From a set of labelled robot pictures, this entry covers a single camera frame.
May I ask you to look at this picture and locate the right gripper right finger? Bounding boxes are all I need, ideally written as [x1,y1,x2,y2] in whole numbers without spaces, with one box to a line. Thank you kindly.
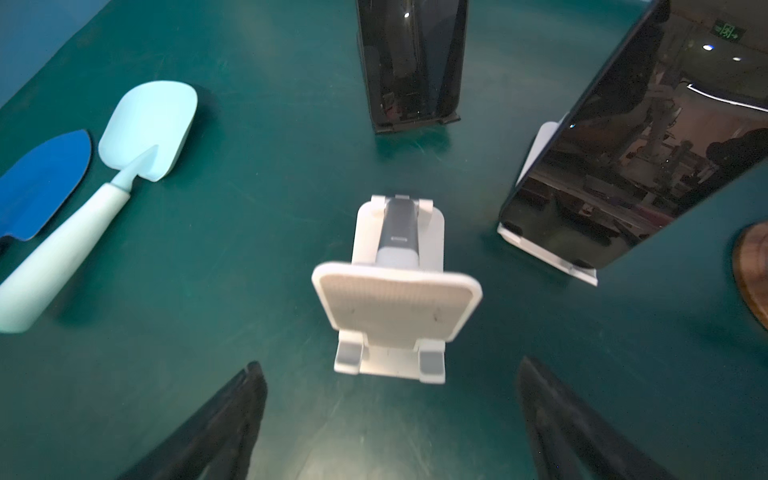
[517,356,674,479]

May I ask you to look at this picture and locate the black phone on rear stand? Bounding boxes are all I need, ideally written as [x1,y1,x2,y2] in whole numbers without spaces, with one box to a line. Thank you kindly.
[528,1,767,271]

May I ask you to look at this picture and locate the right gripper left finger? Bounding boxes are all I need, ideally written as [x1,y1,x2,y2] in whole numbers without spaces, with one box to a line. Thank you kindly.
[119,361,268,479]

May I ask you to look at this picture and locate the black folding phone stand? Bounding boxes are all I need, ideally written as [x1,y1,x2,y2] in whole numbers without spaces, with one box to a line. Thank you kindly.
[356,0,469,135]

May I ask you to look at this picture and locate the light blue toy shovel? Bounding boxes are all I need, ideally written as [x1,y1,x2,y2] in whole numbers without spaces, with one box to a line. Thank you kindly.
[1,80,198,333]

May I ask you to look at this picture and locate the white phone stand front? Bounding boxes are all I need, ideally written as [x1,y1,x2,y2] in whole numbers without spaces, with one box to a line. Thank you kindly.
[311,195,483,384]

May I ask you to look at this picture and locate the round wooden phone stand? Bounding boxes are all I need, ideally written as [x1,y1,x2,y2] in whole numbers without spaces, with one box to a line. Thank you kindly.
[732,221,767,329]

